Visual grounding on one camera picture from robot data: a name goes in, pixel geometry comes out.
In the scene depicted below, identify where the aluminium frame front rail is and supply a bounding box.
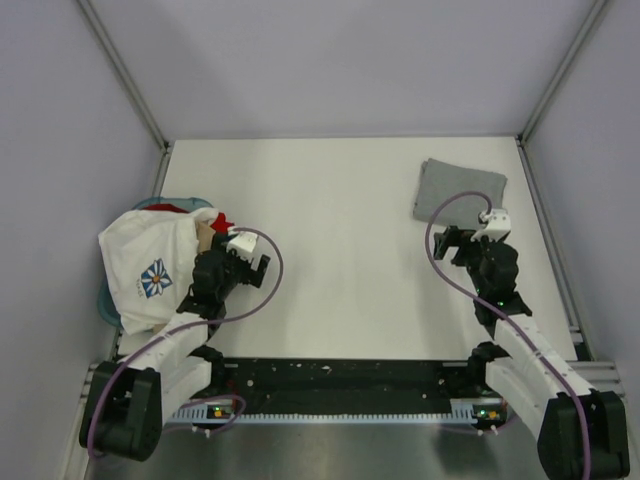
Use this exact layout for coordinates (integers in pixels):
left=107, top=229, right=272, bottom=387
left=79, top=363, right=629, bottom=404

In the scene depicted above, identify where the grey slotted cable duct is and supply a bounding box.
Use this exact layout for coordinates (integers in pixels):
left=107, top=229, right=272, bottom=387
left=167, top=399, right=508, bottom=429

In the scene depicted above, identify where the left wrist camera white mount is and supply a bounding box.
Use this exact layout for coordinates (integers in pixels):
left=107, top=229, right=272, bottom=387
left=226, top=229, right=259, bottom=261

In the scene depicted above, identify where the left aluminium frame post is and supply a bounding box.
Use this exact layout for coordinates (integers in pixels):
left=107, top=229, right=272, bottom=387
left=74, top=0, right=169, bottom=151

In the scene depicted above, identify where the aluminium frame post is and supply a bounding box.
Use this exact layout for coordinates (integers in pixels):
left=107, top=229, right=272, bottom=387
left=74, top=0, right=169, bottom=151
left=517, top=0, right=614, bottom=145

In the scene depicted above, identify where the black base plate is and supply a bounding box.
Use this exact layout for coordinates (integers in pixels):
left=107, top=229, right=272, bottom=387
left=193, top=358, right=505, bottom=413

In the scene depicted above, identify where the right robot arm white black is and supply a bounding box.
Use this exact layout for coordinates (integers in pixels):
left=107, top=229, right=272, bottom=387
left=425, top=226, right=631, bottom=479

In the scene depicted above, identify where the grey t-shirt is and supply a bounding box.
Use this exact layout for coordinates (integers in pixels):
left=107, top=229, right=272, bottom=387
left=412, top=159, right=507, bottom=230

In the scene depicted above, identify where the red t-shirt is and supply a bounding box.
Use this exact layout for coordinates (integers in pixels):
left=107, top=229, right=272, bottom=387
left=143, top=203, right=234, bottom=233

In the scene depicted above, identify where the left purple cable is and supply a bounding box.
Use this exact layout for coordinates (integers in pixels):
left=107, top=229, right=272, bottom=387
left=85, top=227, right=286, bottom=461

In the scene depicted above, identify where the white t-shirt with flower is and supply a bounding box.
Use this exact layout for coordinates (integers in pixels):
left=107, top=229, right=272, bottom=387
left=98, top=207, right=225, bottom=335

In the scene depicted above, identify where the right aluminium frame post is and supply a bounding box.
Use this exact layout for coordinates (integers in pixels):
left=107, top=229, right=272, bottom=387
left=517, top=0, right=614, bottom=145

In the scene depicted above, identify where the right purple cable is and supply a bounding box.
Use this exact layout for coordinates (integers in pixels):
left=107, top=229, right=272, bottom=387
left=424, top=190, right=594, bottom=480

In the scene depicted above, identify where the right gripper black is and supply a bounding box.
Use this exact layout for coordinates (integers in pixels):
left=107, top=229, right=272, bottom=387
left=434, top=226, right=497, bottom=296

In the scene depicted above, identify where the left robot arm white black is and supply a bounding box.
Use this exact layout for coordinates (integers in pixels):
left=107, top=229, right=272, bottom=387
left=78, top=227, right=271, bottom=461

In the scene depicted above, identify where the purple cable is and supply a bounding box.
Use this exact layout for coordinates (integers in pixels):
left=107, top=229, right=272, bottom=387
left=424, top=190, right=594, bottom=480
left=85, top=227, right=286, bottom=461

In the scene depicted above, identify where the teal plastic basket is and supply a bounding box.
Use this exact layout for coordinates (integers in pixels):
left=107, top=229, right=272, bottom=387
left=97, top=196, right=212, bottom=329

